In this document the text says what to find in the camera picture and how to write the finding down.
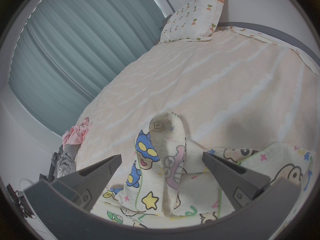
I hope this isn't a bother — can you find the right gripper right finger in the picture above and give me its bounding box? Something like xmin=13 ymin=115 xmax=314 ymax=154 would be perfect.
xmin=202 ymin=151 xmax=271 ymax=213

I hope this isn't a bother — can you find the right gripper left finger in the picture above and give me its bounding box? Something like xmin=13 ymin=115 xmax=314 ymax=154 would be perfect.
xmin=51 ymin=154 xmax=122 ymax=212

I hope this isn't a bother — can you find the white printed pyjama top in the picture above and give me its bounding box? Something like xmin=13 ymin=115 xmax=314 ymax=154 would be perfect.
xmin=96 ymin=111 xmax=317 ymax=231

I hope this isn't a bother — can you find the dark grey garment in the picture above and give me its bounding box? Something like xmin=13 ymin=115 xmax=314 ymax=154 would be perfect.
xmin=49 ymin=151 xmax=62 ymax=182

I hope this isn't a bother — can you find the pink garment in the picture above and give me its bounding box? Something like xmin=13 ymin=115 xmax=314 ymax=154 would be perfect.
xmin=62 ymin=116 xmax=93 ymax=146

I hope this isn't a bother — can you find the bed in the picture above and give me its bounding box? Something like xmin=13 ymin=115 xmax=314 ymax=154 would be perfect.
xmin=75 ymin=0 xmax=320 ymax=232

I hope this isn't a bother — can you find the blue-green curtain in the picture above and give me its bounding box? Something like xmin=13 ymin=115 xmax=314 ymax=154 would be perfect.
xmin=24 ymin=0 xmax=166 ymax=98
xmin=9 ymin=25 xmax=97 ymax=137

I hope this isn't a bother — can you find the white printed pillow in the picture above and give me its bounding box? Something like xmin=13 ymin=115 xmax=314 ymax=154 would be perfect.
xmin=159 ymin=0 xmax=228 ymax=43

